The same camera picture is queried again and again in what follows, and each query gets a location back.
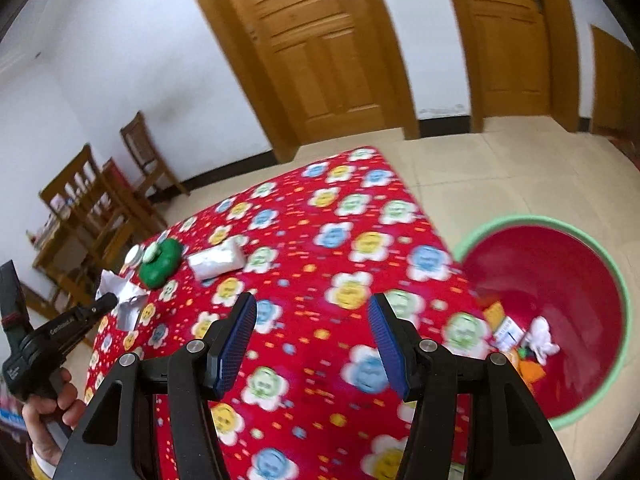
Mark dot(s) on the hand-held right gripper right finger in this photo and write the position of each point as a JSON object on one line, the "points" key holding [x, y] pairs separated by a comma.
{"points": [[390, 350]]}

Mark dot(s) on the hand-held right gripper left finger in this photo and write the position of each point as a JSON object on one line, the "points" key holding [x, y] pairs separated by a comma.
{"points": [[235, 350]]}

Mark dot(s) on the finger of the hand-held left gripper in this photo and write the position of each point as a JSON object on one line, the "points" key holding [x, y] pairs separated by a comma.
{"points": [[102, 305]]}

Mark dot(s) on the white paper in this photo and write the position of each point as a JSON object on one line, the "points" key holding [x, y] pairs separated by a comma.
{"points": [[125, 305]]}

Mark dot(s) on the white tissue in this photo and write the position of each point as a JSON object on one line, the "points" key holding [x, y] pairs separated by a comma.
{"points": [[542, 340]]}

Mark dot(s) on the red basin with green rim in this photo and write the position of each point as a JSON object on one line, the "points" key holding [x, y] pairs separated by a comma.
{"points": [[550, 270]]}

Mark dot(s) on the person's left forearm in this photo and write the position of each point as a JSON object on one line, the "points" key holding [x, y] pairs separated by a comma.
{"points": [[42, 466]]}

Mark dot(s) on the person's left hand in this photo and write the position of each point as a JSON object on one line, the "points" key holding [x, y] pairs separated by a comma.
{"points": [[42, 425]]}

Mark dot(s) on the white round jar lid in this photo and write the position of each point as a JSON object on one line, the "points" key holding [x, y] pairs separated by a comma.
{"points": [[133, 255]]}

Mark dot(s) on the wooden dining table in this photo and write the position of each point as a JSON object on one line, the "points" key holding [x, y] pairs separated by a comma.
{"points": [[60, 250]]}

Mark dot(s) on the green flower-shaped container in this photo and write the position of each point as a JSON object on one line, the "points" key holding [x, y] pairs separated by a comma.
{"points": [[162, 267]]}

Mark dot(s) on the white plastic packet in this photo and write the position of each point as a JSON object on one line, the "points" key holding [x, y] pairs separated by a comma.
{"points": [[217, 260]]}

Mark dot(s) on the small orange wrapper piece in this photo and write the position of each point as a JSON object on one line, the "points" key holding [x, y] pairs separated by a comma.
{"points": [[496, 314]]}

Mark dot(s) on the wooden chair with red cushion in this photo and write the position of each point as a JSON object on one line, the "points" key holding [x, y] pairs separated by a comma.
{"points": [[125, 185]]}

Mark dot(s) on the wooden slat-back chair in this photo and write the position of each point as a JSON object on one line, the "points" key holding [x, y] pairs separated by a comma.
{"points": [[80, 185]]}

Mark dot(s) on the red floral tablecloth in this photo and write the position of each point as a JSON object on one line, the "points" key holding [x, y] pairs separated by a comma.
{"points": [[310, 240]]}

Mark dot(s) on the small green scrap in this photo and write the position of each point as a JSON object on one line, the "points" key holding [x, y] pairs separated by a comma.
{"points": [[524, 351]]}

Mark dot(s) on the wooden panel door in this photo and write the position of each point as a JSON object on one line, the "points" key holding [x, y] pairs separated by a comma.
{"points": [[310, 45]]}

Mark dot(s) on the narrow wooden door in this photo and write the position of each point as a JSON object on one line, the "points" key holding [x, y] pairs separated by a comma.
{"points": [[617, 85]]}

